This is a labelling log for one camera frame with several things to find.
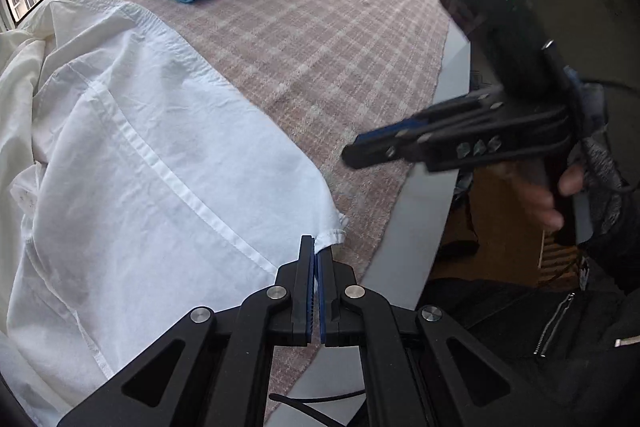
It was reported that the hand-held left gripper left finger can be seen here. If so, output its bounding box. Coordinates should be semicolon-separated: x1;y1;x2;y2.
57;235;315;427

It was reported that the person's right forearm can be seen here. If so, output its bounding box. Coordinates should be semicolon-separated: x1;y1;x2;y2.
575;82;633;238

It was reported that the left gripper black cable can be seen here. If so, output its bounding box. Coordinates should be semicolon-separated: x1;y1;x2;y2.
270;387;371;427

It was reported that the person's black zip jacket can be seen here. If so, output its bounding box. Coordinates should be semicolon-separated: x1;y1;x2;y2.
420;227;640;427

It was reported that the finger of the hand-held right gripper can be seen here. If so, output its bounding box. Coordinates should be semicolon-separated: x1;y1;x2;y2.
341;104;501;171
356;88;506;146

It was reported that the pink plaid tablecloth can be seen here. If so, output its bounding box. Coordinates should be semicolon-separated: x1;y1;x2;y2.
75;0;453;427

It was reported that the white shirt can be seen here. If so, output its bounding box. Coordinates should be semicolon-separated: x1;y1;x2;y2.
0;0;348;413

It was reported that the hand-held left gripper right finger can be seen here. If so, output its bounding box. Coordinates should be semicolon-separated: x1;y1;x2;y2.
317;245;576;427

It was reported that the person's right hand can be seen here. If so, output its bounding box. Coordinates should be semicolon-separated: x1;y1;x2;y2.
515;164;587;230

